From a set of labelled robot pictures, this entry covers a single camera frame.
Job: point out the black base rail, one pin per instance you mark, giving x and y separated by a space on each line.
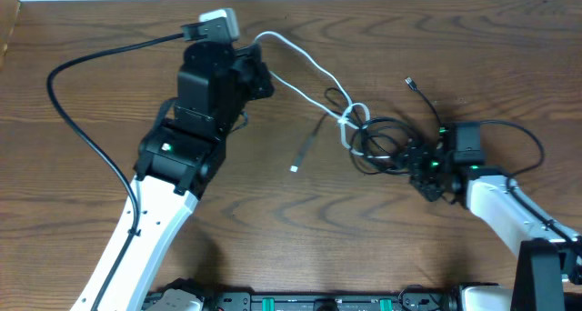
186 295

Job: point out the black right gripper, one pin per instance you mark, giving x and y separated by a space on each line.
425 171

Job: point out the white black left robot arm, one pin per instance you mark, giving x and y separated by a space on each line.
177 159

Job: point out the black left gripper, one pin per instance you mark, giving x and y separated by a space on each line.
256 75

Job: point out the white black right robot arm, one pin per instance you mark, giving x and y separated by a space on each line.
548 253

